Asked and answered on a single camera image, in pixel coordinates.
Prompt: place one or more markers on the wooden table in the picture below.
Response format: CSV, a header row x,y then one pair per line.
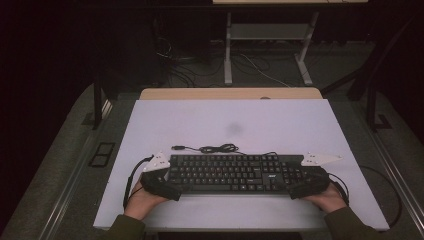
x,y
200,94

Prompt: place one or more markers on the round table grommet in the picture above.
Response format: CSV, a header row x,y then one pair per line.
x,y
265,98

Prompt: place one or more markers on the person's right hand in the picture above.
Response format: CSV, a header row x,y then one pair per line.
x,y
330,201

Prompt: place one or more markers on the black upright stand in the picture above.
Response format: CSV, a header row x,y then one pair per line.
x,y
371,106
97,106

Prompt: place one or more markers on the black floor plate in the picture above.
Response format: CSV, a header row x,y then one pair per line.
x,y
101,155

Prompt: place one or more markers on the person's left hand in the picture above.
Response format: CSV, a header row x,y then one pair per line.
x,y
143,204

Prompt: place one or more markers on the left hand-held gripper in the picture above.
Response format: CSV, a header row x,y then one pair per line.
x,y
160,186

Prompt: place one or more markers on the aluminium rail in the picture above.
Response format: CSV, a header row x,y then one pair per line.
x,y
63,200
406,196

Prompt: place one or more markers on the black slanted stand legs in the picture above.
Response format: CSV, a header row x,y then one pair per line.
x,y
358,86

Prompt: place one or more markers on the grey metal stand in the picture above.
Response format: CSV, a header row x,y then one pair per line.
x,y
266,31

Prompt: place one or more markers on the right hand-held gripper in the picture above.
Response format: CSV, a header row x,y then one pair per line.
x,y
311,186

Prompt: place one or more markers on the black keyboard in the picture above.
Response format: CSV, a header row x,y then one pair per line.
x,y
226,173

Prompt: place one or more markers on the white board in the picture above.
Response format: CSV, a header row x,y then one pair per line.
x,y
233,113

